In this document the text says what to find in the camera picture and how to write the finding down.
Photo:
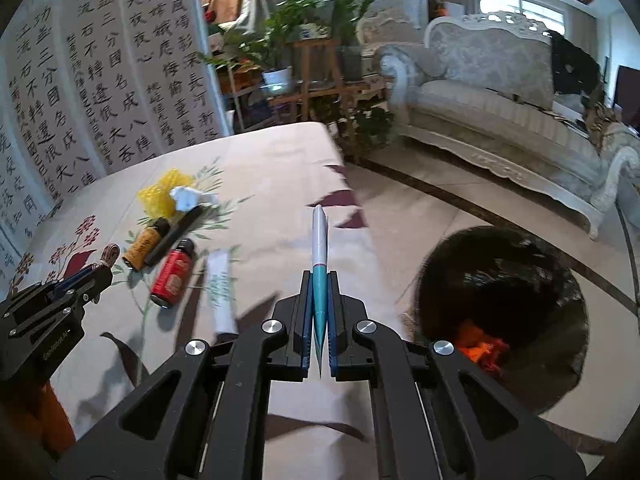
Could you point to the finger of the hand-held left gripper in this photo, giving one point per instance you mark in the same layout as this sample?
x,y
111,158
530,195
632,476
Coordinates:
x,y
97,282
75,280

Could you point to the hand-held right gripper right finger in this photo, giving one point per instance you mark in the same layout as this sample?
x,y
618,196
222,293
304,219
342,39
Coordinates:
x,y
334,330

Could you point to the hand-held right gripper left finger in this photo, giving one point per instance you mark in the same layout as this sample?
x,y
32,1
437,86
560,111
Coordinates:
x,y
306,325

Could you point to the amber bottle with orange label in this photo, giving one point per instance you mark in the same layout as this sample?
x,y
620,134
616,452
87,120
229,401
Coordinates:
x,y
142,247

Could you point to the teal tube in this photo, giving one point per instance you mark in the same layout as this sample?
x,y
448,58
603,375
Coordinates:
x,y
320,260

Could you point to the white tube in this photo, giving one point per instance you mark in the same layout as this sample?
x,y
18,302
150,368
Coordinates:
x,y
220,290

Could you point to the yellow foam fruit net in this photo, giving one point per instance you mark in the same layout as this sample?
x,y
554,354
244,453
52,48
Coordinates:
x,y
160,192

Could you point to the white paper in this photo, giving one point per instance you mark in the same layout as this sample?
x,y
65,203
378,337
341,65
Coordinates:
x,y
187,197

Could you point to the orange plastic bag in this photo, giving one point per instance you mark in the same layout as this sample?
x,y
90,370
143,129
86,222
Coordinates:
x,y
475,342

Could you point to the bin with black liner bag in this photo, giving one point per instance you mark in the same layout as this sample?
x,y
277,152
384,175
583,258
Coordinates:
x,y
500,260

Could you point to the person's left forearm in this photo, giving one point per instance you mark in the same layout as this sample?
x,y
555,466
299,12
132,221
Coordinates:
x,y
57,420

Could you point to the red bottle with black cap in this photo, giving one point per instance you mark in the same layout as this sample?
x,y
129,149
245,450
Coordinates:
x,y
172,275

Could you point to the black pen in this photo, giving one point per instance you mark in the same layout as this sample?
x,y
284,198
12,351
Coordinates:
x,y
175,235

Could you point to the low leafy green plant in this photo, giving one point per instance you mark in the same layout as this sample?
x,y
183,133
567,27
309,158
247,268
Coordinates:
x,y
370,130

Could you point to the wooden plant stand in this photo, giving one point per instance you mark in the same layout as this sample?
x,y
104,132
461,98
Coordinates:
x,y
320,95

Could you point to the green plant in white pot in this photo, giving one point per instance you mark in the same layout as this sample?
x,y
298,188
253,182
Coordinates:
x,y
276,77

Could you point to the tall plant in dark pot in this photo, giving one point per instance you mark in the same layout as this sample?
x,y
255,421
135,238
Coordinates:
x,y
350,62

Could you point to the ornate white grey sofa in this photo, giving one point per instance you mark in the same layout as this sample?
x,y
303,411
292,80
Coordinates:
x,y
490,110

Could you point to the plant in patterned pot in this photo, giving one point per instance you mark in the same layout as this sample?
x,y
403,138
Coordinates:
x,y
307,30

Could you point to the ornate white armchair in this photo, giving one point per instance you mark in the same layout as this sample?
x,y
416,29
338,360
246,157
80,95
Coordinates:
x,y
390,35

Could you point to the brown patterned cloth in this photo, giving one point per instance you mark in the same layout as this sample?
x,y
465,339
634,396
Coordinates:
x,y
605,120

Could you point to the black jacket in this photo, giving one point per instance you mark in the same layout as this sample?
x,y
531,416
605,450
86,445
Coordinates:
x,y
575,65

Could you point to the window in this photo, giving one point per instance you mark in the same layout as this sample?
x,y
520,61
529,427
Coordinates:
x,y
520,10

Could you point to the dark maroon cloth cover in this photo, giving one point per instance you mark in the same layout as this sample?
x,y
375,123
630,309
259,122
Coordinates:
x,y
629,100

